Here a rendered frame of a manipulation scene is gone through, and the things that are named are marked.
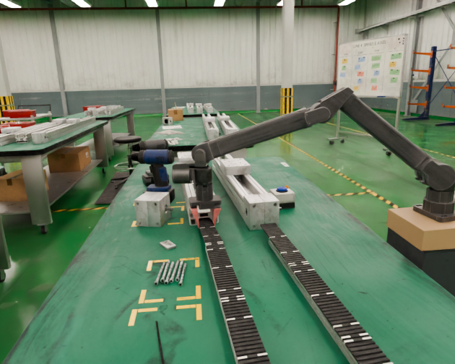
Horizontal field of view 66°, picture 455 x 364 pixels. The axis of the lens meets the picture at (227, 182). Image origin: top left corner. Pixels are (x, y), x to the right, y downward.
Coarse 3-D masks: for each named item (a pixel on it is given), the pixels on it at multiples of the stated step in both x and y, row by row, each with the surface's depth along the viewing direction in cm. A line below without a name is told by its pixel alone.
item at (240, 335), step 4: (236, 332) 63; (240, 332) 63; (244, 332) 63; (248, 332) 63; (252, 332) 64; (256, 332) 64; (232, 336) 63; (236, 336) 62; (240, 336) 62; (244, 336) 62; (248, 336) 62; (252, 336) 63; (256, 336) 63; (232, 340) 62
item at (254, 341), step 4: (236, 340) 61; (240, 340) 61; (244, 340) 61; (248, 340) 61; (252, 340) 62; (256, 340) 62; (260, 340) 61; (236, 344) 60; (240, 344) 60; (244, 344) 60; (248, 344) 60; (252, 344) 61; (256, 344) 61
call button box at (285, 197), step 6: (270, 192) 139; (276, 192) 136; (282, 192) 135; (288, 192) 135; (282, 198) 134; (288, 198) 134; (294, 198) 135; (282, 204) 134; (288, 204) 135; (294, 204) 135
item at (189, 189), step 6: (186, 186) 138; (192, 186) 152; (186, 192) 131; (192, 192) 130; (186, 198) 131; (186, 204) 135; (198, 210) 123; (204, 210) 123; (210, 210) 121; (192, 216) 122; (204, 216) 122; (210, 216) 122; (192, 222) 123; (216, 222) 123
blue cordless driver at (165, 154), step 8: (136, 152) 143; (144, 152) 142; (152, 152) 141; (160, 152) 140; (168, 152) 140; (136, 160) 143; (144, 160) 142; (152, 160) 141; (160, 160) 140; (168, 160) 140; (152, 168) 143; (160, 168) 143; (160, 176) 144; (152, 184) 149; (160, 184) 144; (168, 184) 146; (144, 192) 144
